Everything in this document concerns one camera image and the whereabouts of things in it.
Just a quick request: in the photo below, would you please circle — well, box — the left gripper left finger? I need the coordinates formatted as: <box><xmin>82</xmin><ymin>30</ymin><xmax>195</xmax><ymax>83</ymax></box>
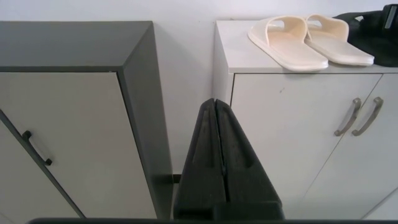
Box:
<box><xmin>173</xmin><ymin>98</ymin><xmax>229</xmax><ymax>220</ymax></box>

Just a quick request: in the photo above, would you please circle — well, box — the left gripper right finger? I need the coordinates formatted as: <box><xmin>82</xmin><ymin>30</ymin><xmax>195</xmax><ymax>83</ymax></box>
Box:
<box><xmin>215</xmin><ymin>98</ymin><xmax>285</xmax><ymax>220</ymax></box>

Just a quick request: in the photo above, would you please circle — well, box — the white cabinet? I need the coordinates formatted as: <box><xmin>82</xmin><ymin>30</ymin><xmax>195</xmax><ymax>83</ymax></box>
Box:
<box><xmin>213</xmin><ymin>20</ymin><xmax>398</xmax><ymax>220</ymax></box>

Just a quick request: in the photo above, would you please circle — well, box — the beige slipper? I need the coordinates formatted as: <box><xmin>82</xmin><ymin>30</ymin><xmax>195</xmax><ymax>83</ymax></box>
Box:
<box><xmin>247</xmin><ymin>15</ymin><xmax>330</xmax><ymax>73</ymax></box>
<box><xmin>304</xmin><ymin>13</ymin><xmax>375</xmax><ymax>67</ymax></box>

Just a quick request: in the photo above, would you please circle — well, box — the dark grey cabinet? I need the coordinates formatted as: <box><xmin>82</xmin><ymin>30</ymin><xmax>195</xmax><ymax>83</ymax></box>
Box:
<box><xmin>0</xmin><ymin>21</ymin><xmax>174</xmax><ymax>220</ymax></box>

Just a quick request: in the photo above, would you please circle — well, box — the white door with silver handle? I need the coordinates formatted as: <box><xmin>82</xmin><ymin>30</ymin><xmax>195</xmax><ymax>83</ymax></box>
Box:
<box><xmin>230</xmin><ymin>73</ymin><xmax>383</xmax><ymax>220</ymax></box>
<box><xmin>284</xmin><ymin>73</ymin><xmax>398</xmax><ymax>220</ymax></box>

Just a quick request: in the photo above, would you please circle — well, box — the white door with black handle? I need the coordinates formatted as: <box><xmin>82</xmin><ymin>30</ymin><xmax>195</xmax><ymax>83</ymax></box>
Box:
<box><xmin>0</xmin><ymin>72</ymin><xmax>157</xmax><ymax>220</ymax></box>

